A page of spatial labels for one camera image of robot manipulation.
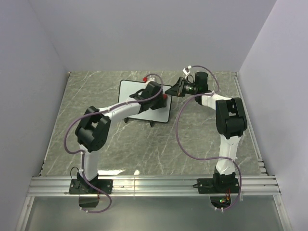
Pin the aluminium front rail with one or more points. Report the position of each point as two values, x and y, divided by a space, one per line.
150 186

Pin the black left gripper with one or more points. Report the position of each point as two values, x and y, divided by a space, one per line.
160 103

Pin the aluminium rail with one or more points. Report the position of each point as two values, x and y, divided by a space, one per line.
150 186
260 160

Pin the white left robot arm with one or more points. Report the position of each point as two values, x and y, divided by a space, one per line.
92 131

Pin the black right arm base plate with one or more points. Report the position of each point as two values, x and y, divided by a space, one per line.
215 186

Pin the aluminium right side rail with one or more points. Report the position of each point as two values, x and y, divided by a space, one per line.
260 160

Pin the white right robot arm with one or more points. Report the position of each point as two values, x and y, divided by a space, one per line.
231 122

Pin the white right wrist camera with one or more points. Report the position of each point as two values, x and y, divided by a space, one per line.
187 71

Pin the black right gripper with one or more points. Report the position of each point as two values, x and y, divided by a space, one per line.
177 89

